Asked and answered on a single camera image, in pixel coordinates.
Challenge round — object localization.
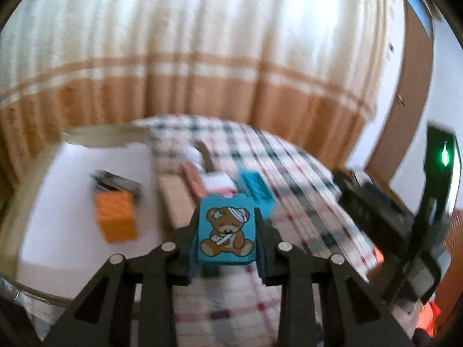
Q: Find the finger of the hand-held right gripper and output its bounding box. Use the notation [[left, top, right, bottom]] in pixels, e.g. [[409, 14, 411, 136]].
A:
[[333, 168, 416, 239]]

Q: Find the white box red label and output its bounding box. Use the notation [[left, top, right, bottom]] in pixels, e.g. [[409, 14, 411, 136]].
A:
[[203, 173, 239, 199]]

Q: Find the brown wooden door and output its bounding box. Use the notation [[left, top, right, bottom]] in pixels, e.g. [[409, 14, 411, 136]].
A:
[[365, 7, 435, 185]]

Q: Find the dark brown slim box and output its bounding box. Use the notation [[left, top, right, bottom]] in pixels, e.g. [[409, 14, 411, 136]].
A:
[[197, 141, 216, 172]]

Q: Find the reddish brown box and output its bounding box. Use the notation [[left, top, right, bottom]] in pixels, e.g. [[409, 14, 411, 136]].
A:
[[181, 163, 208, 203]]

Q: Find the orange cloth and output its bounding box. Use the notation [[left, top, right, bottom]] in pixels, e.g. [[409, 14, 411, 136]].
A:
[[416, 298, 444, 338]]

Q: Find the plaid bed sheet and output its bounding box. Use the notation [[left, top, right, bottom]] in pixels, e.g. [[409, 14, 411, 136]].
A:
[[134, 114, 380, 347]]

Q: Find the cream and tan curtain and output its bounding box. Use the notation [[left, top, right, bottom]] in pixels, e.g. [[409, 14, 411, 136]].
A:
[[0, 0, 402, 189]]

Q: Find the white plastic bottle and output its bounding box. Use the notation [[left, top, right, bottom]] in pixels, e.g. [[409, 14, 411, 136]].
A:
[[188, 148, 205, 167]]

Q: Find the teal bear print building block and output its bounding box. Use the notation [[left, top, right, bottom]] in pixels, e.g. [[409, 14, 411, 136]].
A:
[[197, 193, 263, 265]]

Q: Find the blue building block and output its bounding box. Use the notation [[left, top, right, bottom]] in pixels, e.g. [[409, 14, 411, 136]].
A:
[[237, 169, 277, 221]]

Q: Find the gold rimmed white tray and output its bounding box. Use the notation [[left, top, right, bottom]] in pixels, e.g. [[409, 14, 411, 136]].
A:
[[7, 125, 163, 300]]

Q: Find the copper metal case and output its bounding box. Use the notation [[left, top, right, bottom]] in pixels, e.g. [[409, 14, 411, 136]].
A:
[[159, 175, 196, 230]]

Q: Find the orange building block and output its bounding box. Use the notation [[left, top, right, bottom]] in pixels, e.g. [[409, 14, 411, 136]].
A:
[[95, 190, 140, 243]]

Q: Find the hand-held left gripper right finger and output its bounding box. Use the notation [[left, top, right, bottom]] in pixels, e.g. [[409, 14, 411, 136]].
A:
[[253, 208, 416, 347]]

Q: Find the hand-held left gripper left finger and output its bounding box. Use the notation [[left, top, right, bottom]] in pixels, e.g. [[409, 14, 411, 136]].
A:
[[43, 206, 203, 347]]

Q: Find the dark small box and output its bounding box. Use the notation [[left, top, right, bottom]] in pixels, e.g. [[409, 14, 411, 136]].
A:
[[90, 169, 142, 201]]

